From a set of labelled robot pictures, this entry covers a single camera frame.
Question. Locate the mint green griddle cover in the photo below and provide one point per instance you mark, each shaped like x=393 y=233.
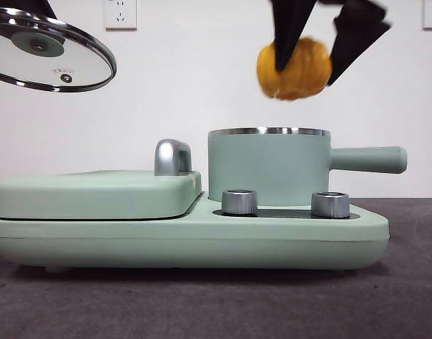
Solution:
x=96 y=197

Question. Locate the silver control knob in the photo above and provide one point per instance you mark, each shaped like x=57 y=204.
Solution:
x=330 y=205
x=239 y=203

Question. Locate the glass lid with green knob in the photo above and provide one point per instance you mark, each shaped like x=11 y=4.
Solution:
x=78 y=60

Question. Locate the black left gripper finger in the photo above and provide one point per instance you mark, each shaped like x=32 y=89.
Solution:
x=44 y=8

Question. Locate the mint green breakfast machine base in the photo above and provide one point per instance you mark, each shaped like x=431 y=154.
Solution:
x=307 y=240

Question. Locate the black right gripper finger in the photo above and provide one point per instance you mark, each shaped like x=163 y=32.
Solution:
x=288 y=28
x=357 y=39

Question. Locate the yellow plastic pumpkin green stem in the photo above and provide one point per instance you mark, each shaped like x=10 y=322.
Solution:
x=307 y=74

